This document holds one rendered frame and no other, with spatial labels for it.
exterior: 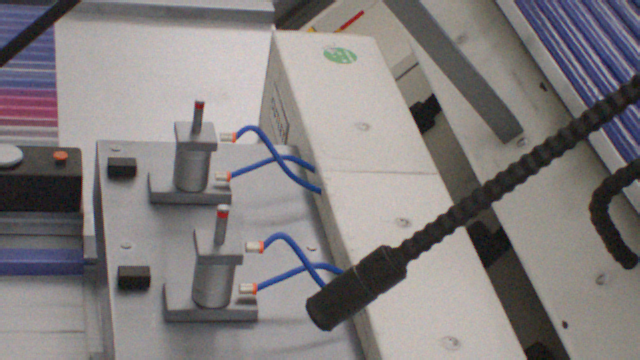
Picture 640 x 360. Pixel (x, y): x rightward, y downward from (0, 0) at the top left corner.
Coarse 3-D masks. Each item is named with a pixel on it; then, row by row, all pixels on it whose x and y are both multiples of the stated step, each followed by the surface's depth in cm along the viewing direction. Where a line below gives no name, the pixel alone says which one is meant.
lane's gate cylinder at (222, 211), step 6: (222, 210) 65; (228, 210) 66; (216, 216) 66; (222, 216) 66; (216, 222) 66; (222, 222) 66; (216, 228) 66; (222, 228) 66; (216, 234) 66; (222, 234) 66; (216, 240) 66; (222, 240) 66
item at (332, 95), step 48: (288, 48) 92; (336, 48) 93; (288, 96) 88; (336, 96) 87; (384, 96) 88; (288, 144) 88; (336, 144) 82; (384, 144) 83; (336, 192) 77; (384, 192) 78; (432, 192) 79; (336, 240) 74; (384, 240) 74; (432, 288) 70; (480, 288) 71; (384, 336) 66; (432, 336) 67; (480, 336) 68
